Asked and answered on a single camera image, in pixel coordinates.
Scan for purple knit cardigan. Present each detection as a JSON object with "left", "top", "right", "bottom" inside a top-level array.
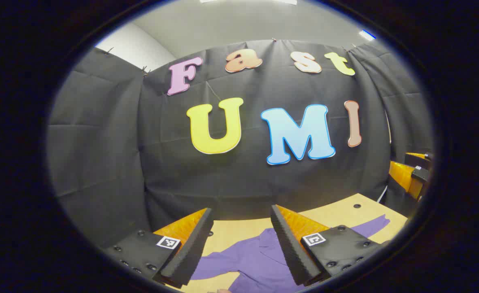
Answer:
[{"left": 191, "top": 214, "right": 390, "bottom": 293}]

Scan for black backdrop cloth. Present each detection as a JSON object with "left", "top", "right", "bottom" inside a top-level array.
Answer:
[{"left": 46, "top": 39, "right": 434, "bottom": 249}]

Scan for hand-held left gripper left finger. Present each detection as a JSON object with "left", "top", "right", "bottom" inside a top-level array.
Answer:
[{"left": 103, "top": 208, "right": 215, "bottom": 287}]

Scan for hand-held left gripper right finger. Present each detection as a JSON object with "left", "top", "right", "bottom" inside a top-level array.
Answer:
[{"left": 270, "top": 204, "right": 388, "bottom": 286}]

